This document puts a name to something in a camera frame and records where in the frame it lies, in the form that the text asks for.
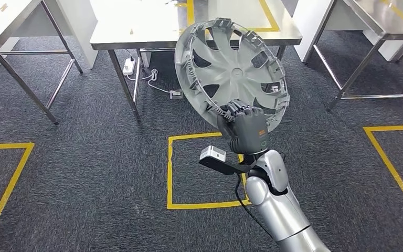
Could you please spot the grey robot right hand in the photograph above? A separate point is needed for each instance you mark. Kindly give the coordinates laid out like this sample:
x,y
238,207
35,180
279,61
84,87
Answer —
x,y
250,132

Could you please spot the silver plastic wheel cover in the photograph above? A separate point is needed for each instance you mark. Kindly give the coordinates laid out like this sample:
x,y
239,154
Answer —
x,y
236,74

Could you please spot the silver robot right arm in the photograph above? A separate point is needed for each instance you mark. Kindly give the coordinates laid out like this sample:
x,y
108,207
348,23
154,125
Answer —
x,y
278,208

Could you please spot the steel workbench table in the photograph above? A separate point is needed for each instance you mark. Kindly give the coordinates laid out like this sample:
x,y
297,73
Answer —
x,y
135,24

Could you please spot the metal floor socket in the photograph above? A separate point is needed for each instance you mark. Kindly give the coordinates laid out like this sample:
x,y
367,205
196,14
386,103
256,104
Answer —
x,y
176,94

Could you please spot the yellow floor tape square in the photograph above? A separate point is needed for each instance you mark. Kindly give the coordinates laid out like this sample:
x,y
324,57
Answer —
x,y
3,146
170,174
396,128

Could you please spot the white desk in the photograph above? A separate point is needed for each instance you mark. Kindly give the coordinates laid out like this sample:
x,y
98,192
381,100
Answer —
x,y
80,27
309,27

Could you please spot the yellow tape table marking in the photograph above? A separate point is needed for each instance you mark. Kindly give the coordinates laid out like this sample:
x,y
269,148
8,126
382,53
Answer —
x,y
190,14

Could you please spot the white power strip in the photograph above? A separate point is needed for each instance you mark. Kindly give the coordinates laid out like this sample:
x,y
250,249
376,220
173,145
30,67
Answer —
x,y
128,66

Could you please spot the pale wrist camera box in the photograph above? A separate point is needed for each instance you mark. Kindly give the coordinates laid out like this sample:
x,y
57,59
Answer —
x,y
212,153

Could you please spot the black camera bracket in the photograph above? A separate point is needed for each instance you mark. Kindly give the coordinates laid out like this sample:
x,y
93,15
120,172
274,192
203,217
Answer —
x,y
226,168

